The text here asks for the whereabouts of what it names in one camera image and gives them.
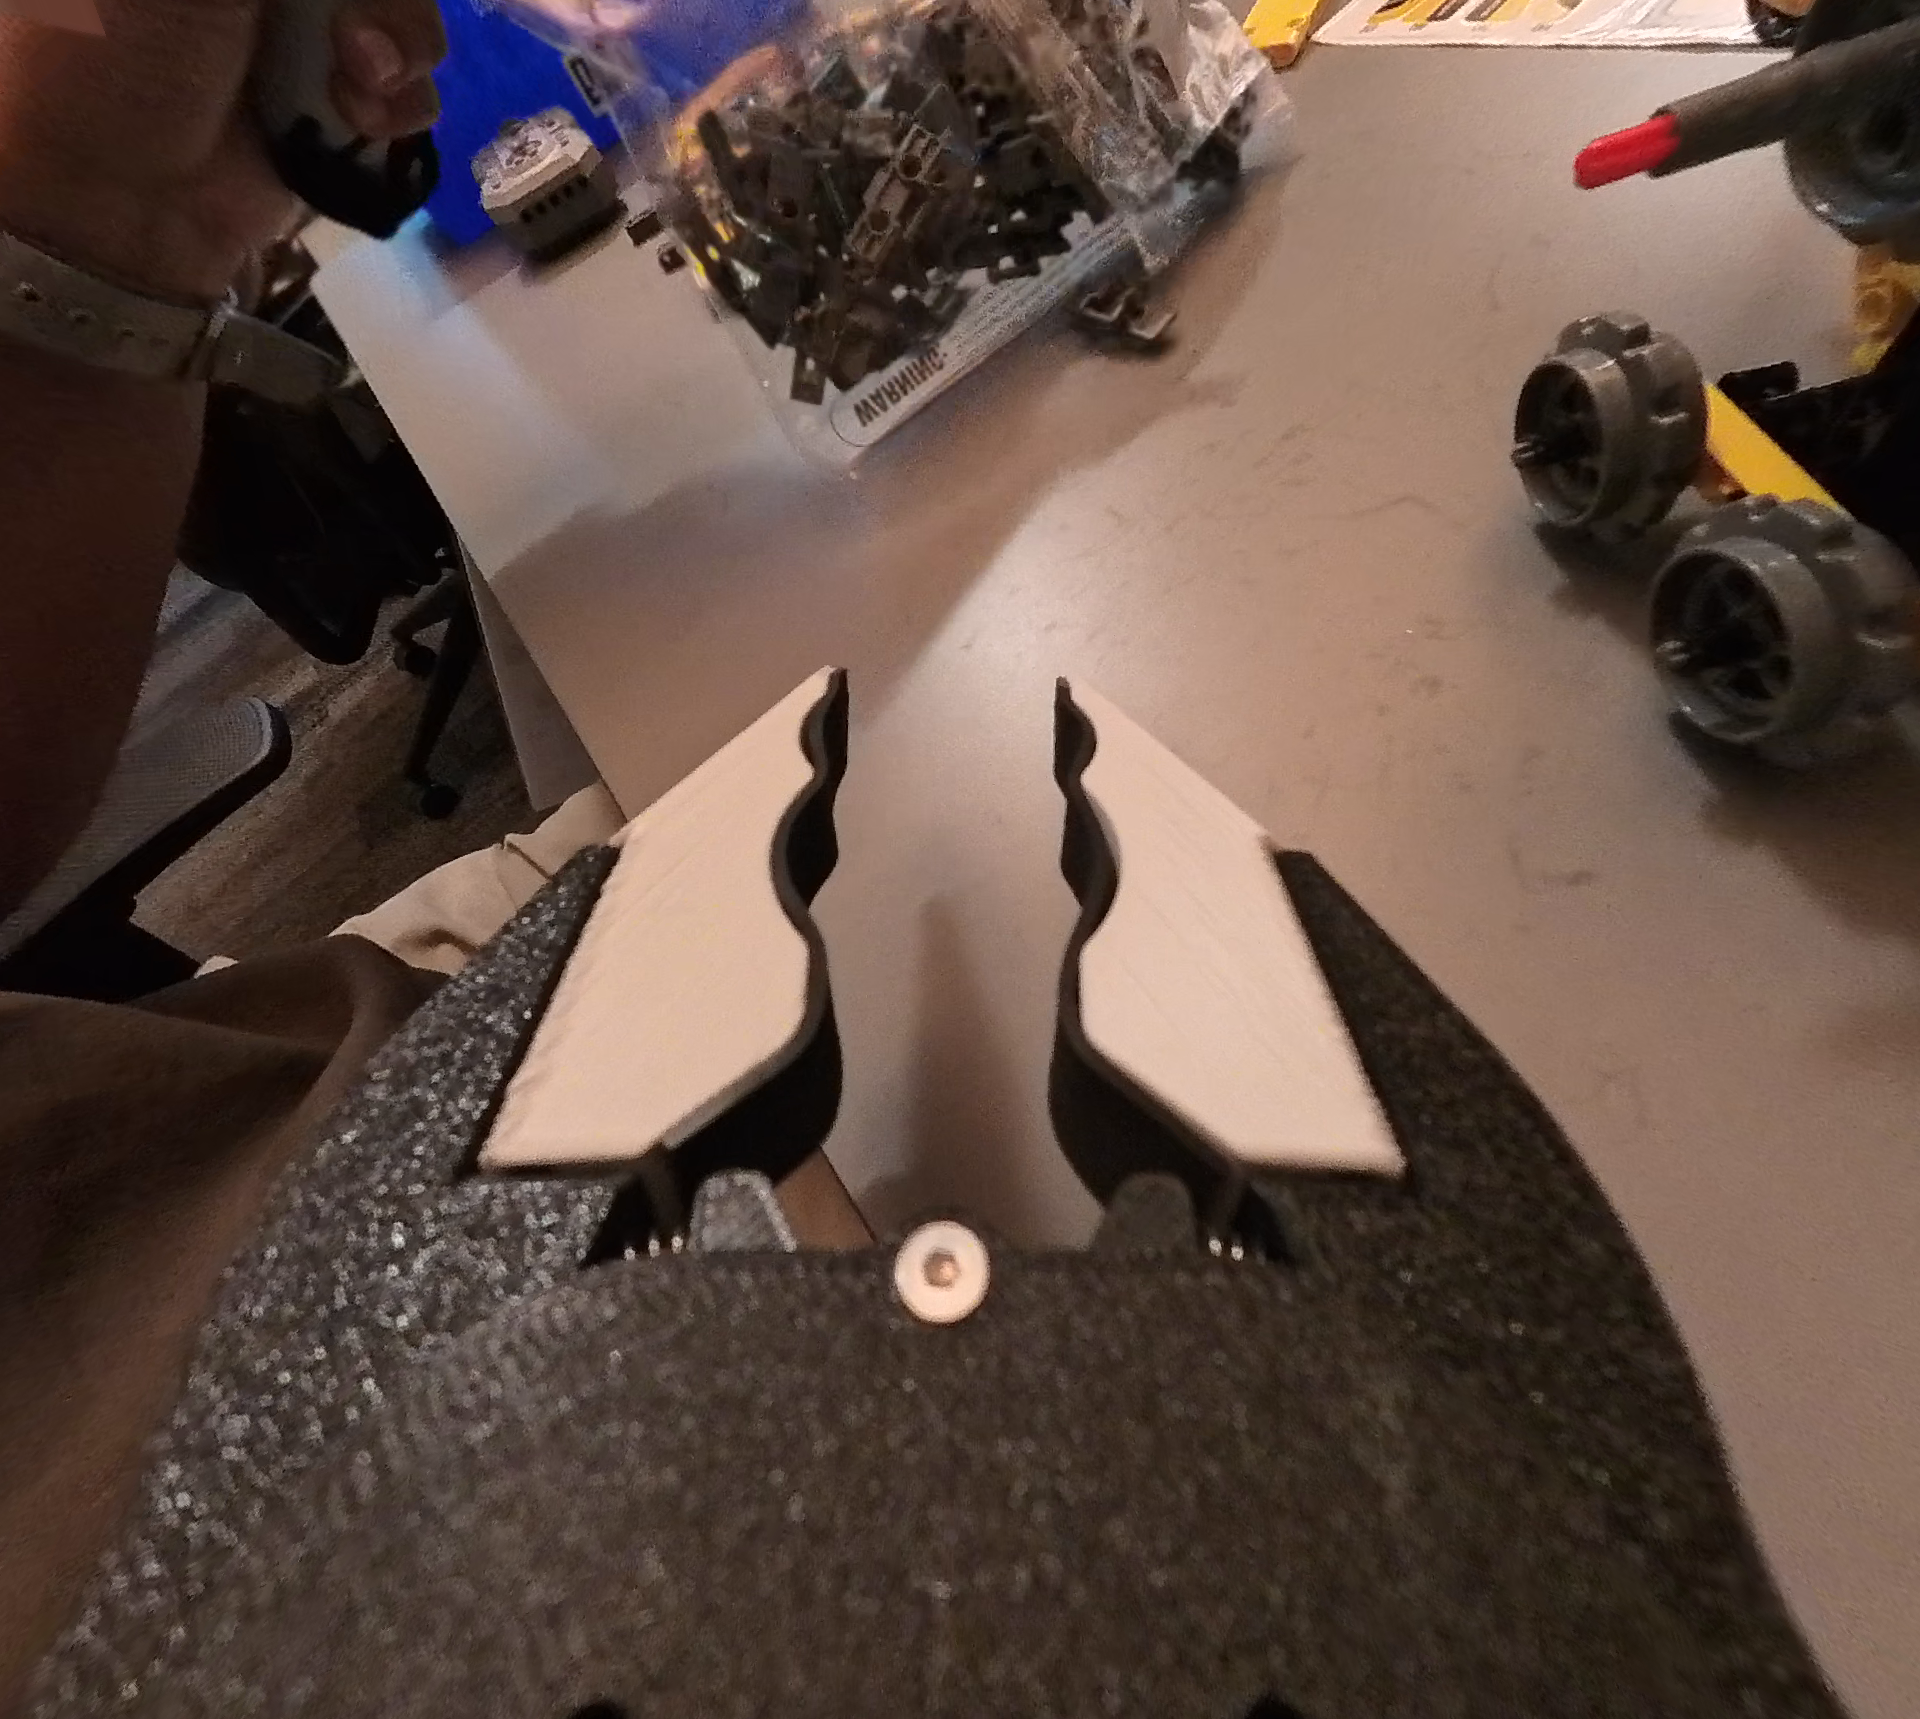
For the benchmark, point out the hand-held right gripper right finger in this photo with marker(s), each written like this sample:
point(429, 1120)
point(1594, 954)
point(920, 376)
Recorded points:
point(1214, 984)

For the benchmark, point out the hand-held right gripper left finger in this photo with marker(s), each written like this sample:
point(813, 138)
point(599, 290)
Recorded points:
point(674, 984)

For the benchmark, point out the clear bag of grey parts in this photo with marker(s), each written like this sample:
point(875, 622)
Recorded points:
point(901, 188)

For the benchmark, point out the yellow toy brick vehicle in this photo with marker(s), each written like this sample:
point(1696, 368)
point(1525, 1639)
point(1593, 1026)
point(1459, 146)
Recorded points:
point(1755, 624)

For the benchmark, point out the person's left hand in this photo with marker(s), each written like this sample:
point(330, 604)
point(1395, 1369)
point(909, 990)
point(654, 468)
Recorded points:
point(151, 98)

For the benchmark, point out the blue plastic bin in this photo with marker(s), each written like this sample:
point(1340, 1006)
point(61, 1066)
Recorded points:
point(458, 204)

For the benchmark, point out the person's tan trousers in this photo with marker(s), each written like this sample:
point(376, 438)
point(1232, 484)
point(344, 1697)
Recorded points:
point(480, 894)

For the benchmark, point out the grey toy motor block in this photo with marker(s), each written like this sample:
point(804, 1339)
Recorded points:
point(540, 182)

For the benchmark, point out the silver wristwatch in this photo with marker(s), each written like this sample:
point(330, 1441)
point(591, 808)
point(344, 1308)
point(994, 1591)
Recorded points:
point(120, 316)

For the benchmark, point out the black office chair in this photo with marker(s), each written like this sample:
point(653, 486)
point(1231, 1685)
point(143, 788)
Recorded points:
point(300, 520)

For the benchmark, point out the grey mesh office chair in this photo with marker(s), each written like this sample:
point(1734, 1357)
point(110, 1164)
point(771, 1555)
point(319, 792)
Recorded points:
point(151, 820)

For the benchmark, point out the loose grey brick part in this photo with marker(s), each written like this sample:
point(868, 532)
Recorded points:
point(1124, 316)

